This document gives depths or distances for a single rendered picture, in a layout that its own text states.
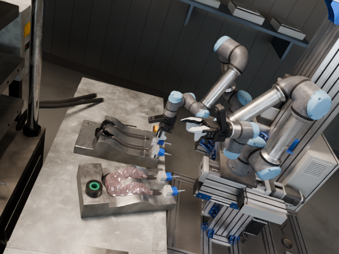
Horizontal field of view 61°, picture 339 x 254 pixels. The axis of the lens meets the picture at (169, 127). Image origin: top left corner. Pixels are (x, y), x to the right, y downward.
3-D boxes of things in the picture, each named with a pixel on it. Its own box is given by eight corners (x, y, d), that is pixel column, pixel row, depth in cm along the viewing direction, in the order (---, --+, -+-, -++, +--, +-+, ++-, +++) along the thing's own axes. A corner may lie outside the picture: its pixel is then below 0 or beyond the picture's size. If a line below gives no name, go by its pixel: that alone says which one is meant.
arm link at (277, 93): (295, 62, 135) (207, 119, 141) (311, 74, 127) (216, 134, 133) (298, 78, 143) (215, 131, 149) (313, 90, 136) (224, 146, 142)
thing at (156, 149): (169, 155, 187) (173, 149, 184) (170, 161, 183) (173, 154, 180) (151, 149, 183) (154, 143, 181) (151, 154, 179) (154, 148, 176)
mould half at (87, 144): (155, 142, 202) (160, 128, 194) (154, 169, 181) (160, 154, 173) (82, 126, 191) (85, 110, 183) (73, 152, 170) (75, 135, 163)
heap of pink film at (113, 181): (146, 172, 168) (149, 163, 164) (154, 197, 156) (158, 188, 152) (101, 174, 157) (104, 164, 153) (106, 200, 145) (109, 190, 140)
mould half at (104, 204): (159, 174, 179) (165, 162, 173) (173, 209, 161) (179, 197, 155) (76, 177, 158) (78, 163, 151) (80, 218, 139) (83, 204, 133)
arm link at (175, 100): (186, 96, 170) (176, 98, 164) (180, 111, 176) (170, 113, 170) (178, 88, 173) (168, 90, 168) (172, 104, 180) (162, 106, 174)
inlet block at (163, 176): (176, 176, 178) (178, 170, 175) (178, 182, 175) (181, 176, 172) (156, 176, 173) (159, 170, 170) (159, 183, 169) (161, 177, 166)
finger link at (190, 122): (177, 130, 117) (199, 134, 119) (181, 118, 114) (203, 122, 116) (176, 127, 119) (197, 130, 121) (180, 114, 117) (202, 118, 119)
